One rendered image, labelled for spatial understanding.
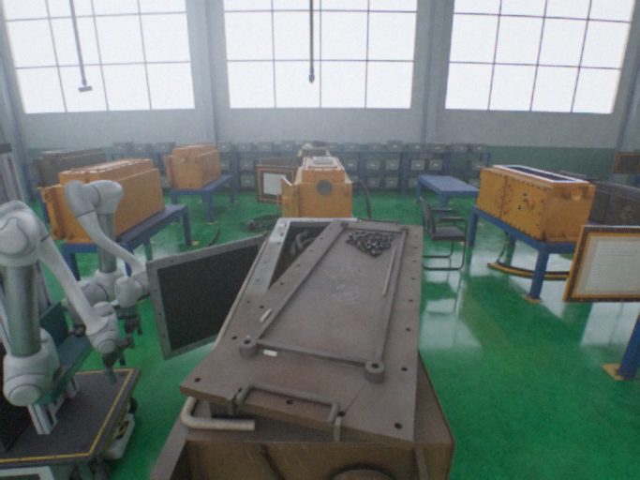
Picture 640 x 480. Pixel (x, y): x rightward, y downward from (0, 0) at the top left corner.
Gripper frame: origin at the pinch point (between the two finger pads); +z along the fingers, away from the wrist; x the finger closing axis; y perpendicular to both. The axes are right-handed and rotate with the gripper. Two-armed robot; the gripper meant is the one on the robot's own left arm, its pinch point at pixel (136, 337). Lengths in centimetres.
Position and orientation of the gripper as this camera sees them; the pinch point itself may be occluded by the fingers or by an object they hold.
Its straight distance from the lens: 231.1
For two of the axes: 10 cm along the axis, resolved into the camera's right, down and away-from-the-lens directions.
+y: 9.9, -0.5, 1.4
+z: 0.0, 9.5, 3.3
